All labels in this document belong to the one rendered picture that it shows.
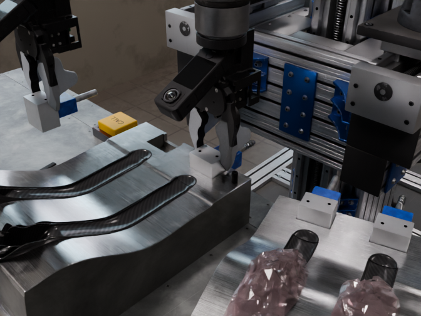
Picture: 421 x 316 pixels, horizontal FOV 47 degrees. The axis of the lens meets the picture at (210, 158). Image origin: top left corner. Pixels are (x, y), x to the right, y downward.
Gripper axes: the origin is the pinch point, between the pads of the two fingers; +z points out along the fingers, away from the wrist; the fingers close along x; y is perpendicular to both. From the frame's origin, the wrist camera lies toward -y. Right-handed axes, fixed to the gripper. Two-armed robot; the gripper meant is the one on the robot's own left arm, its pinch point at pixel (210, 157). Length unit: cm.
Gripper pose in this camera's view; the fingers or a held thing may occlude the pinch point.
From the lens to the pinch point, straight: 77.6
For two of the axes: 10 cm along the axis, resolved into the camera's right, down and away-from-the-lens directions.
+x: -7.1, -3.8, 5.9
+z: 0.0, 8.4, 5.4
